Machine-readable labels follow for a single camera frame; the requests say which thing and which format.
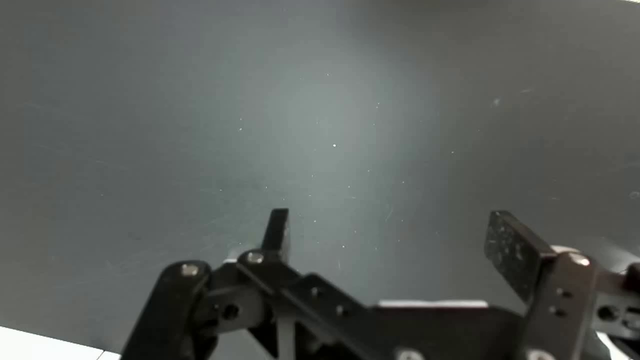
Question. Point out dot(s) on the white table board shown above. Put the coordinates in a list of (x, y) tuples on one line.
[(33, 345)]

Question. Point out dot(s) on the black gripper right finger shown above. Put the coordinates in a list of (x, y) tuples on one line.
[(517, 250)]

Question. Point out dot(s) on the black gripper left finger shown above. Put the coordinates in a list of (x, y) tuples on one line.
[(180, 306)]

